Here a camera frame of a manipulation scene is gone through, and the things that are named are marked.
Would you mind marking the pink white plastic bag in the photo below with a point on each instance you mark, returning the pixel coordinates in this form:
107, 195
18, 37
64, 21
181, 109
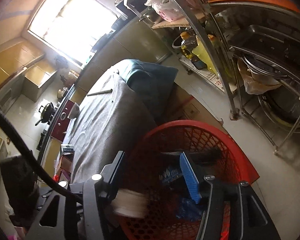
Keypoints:
168, 10

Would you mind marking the steel pot on rack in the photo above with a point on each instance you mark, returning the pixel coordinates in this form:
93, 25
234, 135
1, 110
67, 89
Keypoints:
150, 16

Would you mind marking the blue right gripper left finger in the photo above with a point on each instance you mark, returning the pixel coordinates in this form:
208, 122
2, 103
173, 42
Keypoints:
111, 174

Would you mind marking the blue plastic bag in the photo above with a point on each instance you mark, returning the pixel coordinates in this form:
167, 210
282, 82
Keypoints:
189, 210

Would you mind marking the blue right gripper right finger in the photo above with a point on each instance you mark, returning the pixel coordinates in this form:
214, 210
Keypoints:
192, 176

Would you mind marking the dark red built-in oven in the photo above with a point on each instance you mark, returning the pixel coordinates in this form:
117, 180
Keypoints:
62, 122

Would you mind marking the white ceramic bowl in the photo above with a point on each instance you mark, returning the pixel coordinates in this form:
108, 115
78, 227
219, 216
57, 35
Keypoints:
74, 112

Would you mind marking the cooking oil bottle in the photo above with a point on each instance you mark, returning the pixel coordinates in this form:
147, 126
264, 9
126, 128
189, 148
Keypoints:
188, 44

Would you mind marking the metal storage rack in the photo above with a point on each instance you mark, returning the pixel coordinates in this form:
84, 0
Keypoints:
258, 35

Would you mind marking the dark blue carton box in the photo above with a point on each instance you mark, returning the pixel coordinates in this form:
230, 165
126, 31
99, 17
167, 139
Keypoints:
170, 175

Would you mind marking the black wok with lid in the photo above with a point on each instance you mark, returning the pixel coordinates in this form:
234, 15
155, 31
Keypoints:
47, 113

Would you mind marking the blue under-tablecloth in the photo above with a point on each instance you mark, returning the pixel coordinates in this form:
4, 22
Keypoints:
152, 83

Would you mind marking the white medicine box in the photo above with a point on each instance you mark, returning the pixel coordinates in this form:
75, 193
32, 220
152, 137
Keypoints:
67, 149

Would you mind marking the grey tablecloth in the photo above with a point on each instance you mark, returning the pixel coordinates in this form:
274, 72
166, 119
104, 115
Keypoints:
106, 124

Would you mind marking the long thin wooden stick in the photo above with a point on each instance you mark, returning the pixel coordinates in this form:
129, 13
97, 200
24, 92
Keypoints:
100, 92

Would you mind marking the red plastic mesh basket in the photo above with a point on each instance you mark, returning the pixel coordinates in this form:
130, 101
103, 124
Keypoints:
184, 180

